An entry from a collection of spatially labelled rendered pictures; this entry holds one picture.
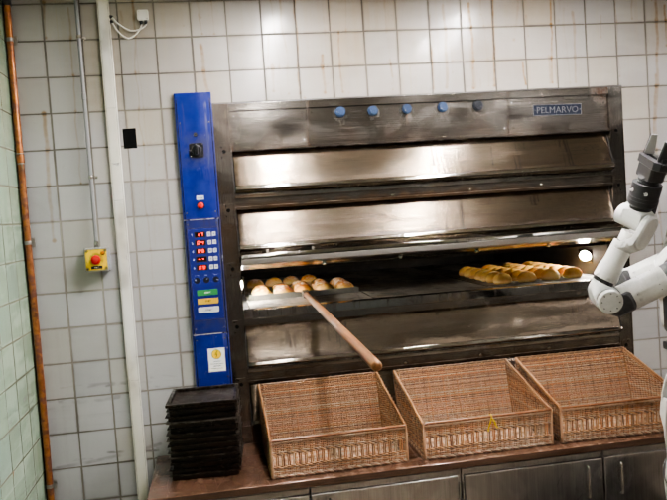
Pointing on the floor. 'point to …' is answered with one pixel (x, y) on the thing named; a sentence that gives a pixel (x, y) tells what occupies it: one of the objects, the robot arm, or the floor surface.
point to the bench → (451, 476)
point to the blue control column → (194, 181)
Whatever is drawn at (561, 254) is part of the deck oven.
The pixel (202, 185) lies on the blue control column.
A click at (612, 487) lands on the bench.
